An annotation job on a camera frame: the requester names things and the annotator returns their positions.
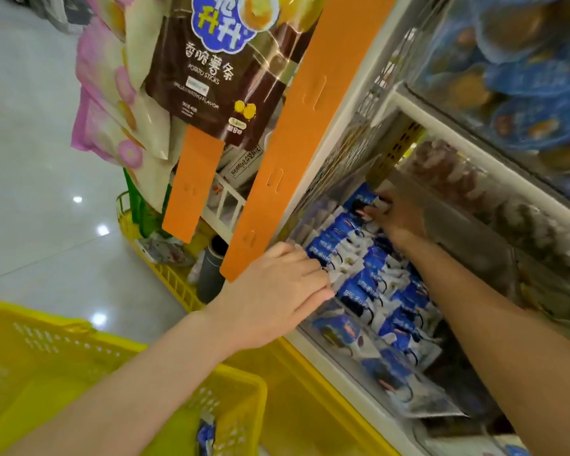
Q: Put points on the person's left hand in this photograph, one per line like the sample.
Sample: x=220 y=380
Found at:
x=266 y=299

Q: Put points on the person's right hand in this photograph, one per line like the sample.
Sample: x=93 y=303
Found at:
x=403 y=216

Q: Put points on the person's left little finger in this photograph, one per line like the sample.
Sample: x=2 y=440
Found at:
x=282 y=250

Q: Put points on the person's left middle finger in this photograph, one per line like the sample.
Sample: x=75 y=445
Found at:
x=313 y=281

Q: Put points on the person's right fingers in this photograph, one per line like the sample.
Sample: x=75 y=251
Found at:
x=377 y=208

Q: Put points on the blue white snack packet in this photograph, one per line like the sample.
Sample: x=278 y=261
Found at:
x=322 y=254
x=361 y=197

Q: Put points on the person's left forearm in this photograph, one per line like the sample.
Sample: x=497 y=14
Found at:
x=137 y=389

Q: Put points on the person's right forearm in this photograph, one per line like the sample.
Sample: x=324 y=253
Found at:
x=494 y=351

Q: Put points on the yellow price tag holder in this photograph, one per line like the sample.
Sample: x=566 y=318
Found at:
x=394 y=147

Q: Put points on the grey roll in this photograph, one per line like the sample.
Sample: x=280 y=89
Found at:
x=211 y=273

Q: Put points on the row of blue white packets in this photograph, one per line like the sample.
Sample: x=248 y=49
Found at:
x=389 y=299

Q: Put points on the clear plastic shelf guard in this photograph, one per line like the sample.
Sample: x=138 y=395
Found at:
x=460 y=246

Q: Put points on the white labelled box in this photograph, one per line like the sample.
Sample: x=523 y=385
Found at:
x=241 y=163

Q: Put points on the long orange hanging strip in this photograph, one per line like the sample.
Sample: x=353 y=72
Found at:
x=308 y=123

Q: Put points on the short orange hanging strip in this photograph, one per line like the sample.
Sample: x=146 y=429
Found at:
x=192 y=185

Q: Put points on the white metal shelf unit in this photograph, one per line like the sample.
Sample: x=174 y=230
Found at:
x=479 y=154

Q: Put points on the grey patterned packet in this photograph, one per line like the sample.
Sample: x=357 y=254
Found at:
x=164 y=251

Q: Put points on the yellow shelf base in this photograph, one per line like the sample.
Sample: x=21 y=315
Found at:
x=304 y=403

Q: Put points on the row of brown snack packets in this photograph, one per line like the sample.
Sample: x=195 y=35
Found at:
x=503 y=208

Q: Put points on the green snack bag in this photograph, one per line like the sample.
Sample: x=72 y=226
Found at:
x=140 y=208

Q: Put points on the pink cream snack bag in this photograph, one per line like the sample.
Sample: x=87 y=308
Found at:
x=109 y=85
x=123 y=151
x=109 y=14

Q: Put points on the brown potato sticks bag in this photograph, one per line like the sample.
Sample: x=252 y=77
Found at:
x=218 y=71

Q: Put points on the blue packet in basket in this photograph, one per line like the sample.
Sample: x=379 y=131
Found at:
x=206 y=439

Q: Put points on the pile of blue snack bags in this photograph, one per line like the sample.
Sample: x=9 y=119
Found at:
x=517 y=66

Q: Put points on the yellow plastic shopping basket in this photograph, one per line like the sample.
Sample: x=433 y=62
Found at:
x=38 y=365

